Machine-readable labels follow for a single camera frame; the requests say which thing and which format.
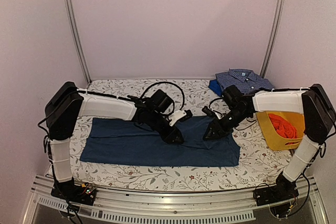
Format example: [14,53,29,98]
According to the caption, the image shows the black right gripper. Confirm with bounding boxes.
[203,108,250,141]

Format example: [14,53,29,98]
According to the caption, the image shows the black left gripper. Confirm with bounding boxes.
[148,111,185,144]

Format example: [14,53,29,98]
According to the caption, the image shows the blue checkered button shirt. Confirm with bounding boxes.
[215,69,274,94]

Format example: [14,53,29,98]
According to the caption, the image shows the grey blue garment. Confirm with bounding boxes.
[80,116,240,167]

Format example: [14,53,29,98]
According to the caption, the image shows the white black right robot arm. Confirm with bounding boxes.
[202,83,335,201]

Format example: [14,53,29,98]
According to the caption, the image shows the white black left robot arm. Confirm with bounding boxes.
[45,81,188,200]

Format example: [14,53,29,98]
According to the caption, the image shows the yellow plastic laundry basket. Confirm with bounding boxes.
[256,111,305,151]

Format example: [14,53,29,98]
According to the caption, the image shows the folded royal blue garment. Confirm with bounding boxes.
[208,79,222,97]

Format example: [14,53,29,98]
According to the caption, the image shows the floral patterned table cloth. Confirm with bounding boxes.
[70,79,291,191]

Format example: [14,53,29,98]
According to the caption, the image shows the orange garment in basket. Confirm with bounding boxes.
[268,113,297,139]

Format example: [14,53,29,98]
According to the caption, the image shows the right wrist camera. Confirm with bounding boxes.
[202,106,223,120]

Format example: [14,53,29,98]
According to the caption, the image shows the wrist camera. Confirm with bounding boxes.
[168,110,193,126]
[202,106,223,120]

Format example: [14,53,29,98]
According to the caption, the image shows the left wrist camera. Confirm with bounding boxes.
[168,110,193,126]

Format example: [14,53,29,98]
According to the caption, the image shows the aluminium front rail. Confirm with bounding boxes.
[23,175,330,223]

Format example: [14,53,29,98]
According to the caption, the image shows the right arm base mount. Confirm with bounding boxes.
[253,174,299,219]

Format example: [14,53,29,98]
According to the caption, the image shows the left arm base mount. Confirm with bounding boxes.
[51,179,97,206]

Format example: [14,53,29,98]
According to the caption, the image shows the right aluminium frame post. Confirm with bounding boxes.
[259,0,285,78]

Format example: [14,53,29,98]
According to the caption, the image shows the aluminium frame post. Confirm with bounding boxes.
[64,0,92,85]
[259,0,285,78]

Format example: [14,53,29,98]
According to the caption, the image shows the left aluminium frame post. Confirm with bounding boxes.
[64,0,92,85]

